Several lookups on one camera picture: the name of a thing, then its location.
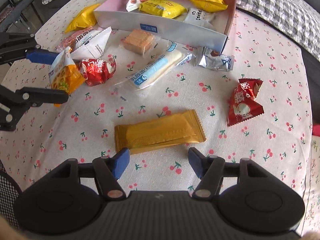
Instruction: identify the silver truffle chocolate pack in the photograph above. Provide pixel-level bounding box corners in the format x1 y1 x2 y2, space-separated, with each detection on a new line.
196 47 234 72

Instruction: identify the wafer biscuit clear pack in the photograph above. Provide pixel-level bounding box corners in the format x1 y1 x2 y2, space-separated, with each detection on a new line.
121 29 161 56

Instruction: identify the pink and silver cardboard box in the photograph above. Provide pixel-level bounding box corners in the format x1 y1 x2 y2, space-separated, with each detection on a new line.
94 0 237 53

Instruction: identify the red crinkled snack pack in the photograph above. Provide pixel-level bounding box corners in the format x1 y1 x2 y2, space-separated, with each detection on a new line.
76 58 117 87

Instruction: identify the white orange lotus chip pack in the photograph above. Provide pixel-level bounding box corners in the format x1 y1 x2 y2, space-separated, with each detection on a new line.
48 46 85 95

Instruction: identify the pink rice cracker pack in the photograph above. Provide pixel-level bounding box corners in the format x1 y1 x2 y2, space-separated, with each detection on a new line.
56 27 93 53

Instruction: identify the white cartoon face snack pack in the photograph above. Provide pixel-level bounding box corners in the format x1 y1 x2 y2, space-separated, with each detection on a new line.
183 8 216 30

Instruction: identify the white nut snack pack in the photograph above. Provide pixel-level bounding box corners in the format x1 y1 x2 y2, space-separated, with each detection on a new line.
71 27 112 61

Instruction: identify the golden brown bar pack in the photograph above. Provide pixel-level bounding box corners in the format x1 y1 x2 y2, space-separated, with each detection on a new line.
114 109 206 154

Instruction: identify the yellow waffle sandwich pack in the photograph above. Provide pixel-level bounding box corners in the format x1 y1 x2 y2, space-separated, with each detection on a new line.
189 0 228 13

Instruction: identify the white cream roll pack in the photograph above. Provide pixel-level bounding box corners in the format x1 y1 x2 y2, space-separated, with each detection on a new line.
113 41 194 93

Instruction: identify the cherry print tablecloth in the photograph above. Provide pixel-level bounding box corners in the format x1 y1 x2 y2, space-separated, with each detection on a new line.
1 0 312 196

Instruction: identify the red triangular snack pack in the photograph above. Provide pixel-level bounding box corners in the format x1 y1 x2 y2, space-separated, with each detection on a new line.
227 78 264 127

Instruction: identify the floral cloth at right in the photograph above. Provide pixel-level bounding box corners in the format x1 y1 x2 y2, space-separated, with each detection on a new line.
302 135 320 234

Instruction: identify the dark grey sofa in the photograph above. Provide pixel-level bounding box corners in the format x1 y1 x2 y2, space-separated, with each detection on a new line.
238 0 319 104

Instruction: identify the yellow pillow snack pack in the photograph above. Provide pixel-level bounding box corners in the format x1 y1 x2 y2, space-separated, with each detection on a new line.
65 3 100 33

